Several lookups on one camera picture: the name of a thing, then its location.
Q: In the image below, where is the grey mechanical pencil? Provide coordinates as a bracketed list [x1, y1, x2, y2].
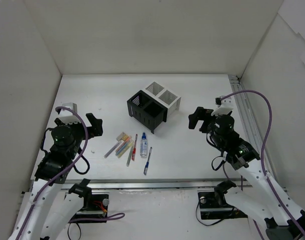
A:
[104, 141, 121, 159]

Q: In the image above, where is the beige eraser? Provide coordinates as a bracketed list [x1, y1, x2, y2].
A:
[116, 132, 129, 141]

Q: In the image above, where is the pastel highlighter set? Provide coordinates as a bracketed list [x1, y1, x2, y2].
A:
[115, 135, 132, 156]

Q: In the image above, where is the red pen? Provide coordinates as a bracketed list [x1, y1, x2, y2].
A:
[131, 133, 138, 161]

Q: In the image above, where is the clear bottle blue cap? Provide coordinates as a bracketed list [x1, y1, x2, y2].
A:
[140, 132, 148, 158]

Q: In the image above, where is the blue pen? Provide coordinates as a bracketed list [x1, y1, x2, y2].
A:
[143, 147, 153, 176]

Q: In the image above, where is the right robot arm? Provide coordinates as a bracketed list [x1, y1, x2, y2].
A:
[188, 107, 305, 240]

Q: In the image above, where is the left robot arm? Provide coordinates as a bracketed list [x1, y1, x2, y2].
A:
[10, 108, 103, 240]

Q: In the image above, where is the white two-compartment organizer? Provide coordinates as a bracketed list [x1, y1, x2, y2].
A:
[142, 81, 181, 119]

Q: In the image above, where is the black two-compartment organizer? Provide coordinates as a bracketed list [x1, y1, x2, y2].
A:
[127, 90, 168, 134]

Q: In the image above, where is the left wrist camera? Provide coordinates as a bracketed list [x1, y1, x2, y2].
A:
[58, 102, 80, 125]

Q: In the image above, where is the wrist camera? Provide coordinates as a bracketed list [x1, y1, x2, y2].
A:
[211, 96, 234, 117]
[58, 102, 80, 125]

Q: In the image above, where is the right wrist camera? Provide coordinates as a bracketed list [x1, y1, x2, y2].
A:
[211, 96, 234, 117]

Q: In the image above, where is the aluminium right rail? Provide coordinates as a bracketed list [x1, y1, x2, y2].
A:
[228, 74, 291, 201]

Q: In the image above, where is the aluminium rail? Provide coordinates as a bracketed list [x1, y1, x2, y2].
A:
[29, 178, 253, 193]
[228, 74, 291, 201]

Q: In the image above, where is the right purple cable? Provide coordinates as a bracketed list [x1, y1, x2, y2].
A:
[221, 89, 305, 240]

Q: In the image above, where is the purple cable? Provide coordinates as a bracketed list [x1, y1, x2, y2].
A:
[221, 89, 305, 240]
[9, 106, 126, 240]

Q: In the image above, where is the aluminium front rail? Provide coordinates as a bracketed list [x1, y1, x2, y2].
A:
[29, 178, 253, 193]

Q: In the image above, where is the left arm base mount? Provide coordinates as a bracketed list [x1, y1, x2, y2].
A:
[58, 192, 110, 224]

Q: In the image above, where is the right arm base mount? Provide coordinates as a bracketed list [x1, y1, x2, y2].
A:
[196, 191, 248, 222]

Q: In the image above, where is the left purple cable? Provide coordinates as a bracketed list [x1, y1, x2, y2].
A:
[9, 106, 126, 240]

